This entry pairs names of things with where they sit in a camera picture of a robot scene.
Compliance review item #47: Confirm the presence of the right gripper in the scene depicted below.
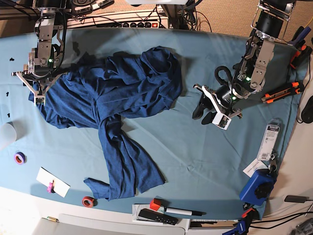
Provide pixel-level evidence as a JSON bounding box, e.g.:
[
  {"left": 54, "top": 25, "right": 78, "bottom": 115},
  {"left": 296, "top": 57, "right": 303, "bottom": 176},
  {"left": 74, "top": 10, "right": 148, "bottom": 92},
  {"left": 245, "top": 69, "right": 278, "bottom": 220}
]
[{"left": 11, "top": 67, "right": 61, "bottom": 98}]

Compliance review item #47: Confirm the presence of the orange black clamp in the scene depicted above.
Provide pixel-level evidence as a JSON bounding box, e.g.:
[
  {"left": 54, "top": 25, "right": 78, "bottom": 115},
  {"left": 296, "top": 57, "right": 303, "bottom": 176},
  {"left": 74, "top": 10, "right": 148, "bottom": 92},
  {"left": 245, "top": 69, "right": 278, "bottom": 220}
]
[{"left": 290, "top": 45, "right": 313, "bottom": 69}]

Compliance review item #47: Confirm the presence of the dark blue t-shirt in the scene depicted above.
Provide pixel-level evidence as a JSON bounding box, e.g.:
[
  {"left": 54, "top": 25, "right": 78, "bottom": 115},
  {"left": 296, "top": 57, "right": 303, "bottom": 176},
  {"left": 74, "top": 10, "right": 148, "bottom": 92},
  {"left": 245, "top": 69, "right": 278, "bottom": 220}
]
[{"left": 37, "top": 47, "right": 183, "bottom": 201}]

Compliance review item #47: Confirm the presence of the clear blister package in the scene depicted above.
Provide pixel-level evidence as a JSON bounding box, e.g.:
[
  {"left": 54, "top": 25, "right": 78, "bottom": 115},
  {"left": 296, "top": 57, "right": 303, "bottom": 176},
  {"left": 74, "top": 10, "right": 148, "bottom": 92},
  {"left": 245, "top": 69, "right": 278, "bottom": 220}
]
[{"left": 257, "top": 118, "right": 281, "bottom": 161}]

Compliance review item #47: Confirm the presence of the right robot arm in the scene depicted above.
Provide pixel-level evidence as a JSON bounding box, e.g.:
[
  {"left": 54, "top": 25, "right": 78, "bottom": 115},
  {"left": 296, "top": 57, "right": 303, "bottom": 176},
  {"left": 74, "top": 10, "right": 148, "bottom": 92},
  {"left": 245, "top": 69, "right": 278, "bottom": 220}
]
[{"left": 12, "top": 0, "right": 67, "bottom": 103}]

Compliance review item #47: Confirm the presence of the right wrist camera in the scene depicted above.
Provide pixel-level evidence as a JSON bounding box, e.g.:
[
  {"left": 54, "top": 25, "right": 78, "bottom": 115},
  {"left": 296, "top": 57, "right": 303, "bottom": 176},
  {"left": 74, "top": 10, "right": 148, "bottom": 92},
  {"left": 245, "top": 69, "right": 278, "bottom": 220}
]
[{"left": 34, "top": 96, "right": 45, "bottom": 105}]

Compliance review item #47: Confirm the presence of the pink small toy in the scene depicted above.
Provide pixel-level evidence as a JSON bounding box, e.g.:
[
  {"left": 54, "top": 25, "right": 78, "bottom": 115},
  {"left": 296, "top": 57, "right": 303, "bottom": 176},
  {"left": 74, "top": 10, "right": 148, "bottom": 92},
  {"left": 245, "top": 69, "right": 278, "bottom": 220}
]
[{"left": 47, "top": 181, "right": 55, "bottom": 193}]

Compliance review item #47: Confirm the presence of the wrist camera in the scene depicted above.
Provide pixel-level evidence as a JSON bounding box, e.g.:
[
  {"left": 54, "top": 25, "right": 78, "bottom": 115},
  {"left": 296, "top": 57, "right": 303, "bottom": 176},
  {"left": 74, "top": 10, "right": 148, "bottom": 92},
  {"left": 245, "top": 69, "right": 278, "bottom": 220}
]
[
  {"left": 212, "top": 113, "right": 231, "bottom": 130},
  {"left": 34, "top": 96, "right": 45, "bottom": 105}
]

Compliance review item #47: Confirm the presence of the white paper label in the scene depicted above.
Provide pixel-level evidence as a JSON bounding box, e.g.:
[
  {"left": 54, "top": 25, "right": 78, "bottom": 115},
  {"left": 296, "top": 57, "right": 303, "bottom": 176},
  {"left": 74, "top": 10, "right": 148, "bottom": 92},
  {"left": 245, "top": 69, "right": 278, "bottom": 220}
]
[{"left": 243, "top": 158, "right": 268, "bottom": 178}]

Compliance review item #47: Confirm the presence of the light blue table cloth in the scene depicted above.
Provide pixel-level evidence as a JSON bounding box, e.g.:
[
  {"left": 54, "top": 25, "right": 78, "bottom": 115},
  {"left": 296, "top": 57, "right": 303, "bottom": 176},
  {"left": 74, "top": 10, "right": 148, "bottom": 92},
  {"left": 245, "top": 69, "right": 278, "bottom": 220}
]
[{"left": 0, "top": 28, "right": 301, "bottom": 219}]

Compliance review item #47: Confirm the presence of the red small block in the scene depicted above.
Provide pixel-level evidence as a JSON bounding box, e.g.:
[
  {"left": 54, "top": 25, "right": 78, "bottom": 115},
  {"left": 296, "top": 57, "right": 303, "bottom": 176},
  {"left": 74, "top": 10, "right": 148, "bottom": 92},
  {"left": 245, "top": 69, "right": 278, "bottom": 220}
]
[{"left": 150, "top": 198, "right": 161, "bottom": 211}]

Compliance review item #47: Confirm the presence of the blue clamp bottom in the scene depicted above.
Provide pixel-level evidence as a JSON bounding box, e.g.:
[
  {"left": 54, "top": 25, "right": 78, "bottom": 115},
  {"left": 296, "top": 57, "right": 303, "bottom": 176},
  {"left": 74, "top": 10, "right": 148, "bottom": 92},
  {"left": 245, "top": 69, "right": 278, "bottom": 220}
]
[{"left": 222, "top": 220, "right": 251, "bottom": 235}]

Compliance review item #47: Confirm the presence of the orange clamp bottom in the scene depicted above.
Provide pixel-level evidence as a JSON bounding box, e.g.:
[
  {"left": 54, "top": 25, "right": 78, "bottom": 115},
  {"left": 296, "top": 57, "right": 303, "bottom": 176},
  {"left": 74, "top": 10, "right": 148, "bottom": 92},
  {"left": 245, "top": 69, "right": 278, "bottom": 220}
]
[{"left": 242, "top": 208, "right": 259, "bottom": 220}]

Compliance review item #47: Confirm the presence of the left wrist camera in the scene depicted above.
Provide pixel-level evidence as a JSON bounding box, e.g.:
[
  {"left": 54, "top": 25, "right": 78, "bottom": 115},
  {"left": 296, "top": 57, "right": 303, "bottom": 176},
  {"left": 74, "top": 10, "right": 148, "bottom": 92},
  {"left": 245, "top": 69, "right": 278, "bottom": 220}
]
[{"left": 212, "top": 113, "right": 231, "bottom": 130}]

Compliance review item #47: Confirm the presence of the white plastic cup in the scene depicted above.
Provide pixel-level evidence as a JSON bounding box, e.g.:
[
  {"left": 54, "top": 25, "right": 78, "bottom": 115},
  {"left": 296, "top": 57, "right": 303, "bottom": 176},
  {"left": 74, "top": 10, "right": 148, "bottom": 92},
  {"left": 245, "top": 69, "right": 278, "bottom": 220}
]
[{"left": 0, "top": 123, "right": 17, "bottom": 150}]

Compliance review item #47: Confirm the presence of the blue clamp top right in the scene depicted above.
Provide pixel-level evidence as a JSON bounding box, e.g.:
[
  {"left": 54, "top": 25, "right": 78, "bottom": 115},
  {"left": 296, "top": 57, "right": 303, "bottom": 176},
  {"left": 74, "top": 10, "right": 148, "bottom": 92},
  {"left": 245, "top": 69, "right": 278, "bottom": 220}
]
[{"left": 287, "top": 26, "right": 311, "bottom": 47}]

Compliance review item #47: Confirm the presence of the orange black utility knife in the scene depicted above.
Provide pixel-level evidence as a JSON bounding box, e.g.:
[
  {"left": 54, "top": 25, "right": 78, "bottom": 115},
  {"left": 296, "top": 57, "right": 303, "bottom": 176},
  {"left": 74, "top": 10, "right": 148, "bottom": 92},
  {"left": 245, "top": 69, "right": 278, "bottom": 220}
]
[{"left": 261, "top": 82, "right": 305, "bottom": 104}]

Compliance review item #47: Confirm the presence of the black small device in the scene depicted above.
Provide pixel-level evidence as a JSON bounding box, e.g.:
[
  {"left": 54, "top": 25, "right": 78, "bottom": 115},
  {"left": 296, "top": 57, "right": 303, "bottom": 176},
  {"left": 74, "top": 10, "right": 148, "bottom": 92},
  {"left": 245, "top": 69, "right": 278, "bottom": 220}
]
[{"left": 284, "top": 195, "right": 307, "bottom": 203}]

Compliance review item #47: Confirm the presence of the white black marker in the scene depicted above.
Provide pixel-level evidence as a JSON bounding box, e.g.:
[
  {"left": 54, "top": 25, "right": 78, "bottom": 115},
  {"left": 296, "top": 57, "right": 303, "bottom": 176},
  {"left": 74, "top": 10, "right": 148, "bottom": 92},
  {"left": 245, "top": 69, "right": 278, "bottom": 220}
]
[{"left": 164, "top": 207, "right": 205, "bottom": 216}]

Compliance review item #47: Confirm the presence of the red tape roll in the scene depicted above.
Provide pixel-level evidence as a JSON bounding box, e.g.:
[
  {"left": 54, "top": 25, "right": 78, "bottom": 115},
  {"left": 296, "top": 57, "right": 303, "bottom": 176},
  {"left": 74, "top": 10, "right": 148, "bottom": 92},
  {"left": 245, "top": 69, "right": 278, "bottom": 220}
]
[{"left": 82, "top": 196, "right": 95, "bottom": 208}]

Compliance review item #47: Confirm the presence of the blue clamp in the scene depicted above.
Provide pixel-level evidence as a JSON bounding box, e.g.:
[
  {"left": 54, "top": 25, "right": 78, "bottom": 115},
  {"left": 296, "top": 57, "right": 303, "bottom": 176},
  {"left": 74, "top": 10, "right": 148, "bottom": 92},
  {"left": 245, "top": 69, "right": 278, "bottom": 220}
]
[
  {"left": 222, "top": 220, "right": 251, "bottom": 235},
  {"left": 287, "top": 26, "right": 311, "bottom": 47}
]

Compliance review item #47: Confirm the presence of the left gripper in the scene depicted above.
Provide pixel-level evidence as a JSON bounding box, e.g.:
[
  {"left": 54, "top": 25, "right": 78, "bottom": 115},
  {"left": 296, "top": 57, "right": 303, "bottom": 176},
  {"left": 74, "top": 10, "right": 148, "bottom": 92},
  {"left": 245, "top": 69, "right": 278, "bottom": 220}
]
[{"left": 192, "top": 84, "right": 243, "bottom": 125}]

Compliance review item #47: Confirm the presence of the white card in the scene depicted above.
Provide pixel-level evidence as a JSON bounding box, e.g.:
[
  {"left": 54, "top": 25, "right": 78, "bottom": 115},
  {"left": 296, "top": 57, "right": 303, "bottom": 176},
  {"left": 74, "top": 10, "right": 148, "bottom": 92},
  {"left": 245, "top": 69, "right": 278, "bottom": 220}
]
[{"left": 36, "top": 167, "right": 70, "bottom": 198}]

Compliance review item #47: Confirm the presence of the blue box with knob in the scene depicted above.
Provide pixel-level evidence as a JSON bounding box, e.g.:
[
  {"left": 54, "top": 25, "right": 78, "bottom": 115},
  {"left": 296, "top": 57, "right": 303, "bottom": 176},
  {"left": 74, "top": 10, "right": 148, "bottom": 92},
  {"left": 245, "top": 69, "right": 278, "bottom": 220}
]
[{"left": 239, "top": 169, "right": 277, "bottom": 206}]

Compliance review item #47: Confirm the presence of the black remote control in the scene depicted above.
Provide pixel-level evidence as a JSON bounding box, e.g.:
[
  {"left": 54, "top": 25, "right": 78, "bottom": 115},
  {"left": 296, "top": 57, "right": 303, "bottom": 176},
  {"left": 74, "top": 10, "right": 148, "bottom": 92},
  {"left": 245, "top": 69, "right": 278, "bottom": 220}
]
[{"left": 138, "top": 209, "right": 179, "bottom": 225}]

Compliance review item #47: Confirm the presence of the purple tape roll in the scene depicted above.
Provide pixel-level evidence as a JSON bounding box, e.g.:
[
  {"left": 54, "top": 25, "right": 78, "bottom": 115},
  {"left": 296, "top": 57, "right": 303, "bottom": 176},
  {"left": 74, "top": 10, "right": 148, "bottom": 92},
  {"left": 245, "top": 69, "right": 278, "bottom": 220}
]
[{"left": 14, "top": 152, "right": 26, "bottom": 165}]

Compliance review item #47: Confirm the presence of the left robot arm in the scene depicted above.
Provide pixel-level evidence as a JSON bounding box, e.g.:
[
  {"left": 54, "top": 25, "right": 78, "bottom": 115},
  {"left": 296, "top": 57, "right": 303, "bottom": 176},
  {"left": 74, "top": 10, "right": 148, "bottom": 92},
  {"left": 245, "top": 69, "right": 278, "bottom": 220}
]
[{"left": 192, "top": 0, "right": 296, "bottom": 130}]

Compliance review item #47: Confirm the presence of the white power strip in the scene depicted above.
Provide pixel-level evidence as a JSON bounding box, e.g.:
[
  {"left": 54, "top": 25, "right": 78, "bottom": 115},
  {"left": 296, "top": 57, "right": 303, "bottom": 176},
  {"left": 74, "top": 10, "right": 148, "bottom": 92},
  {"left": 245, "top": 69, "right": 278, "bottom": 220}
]
[{"left": 67, "top": 8, "right": 171, "bottom": 29}]

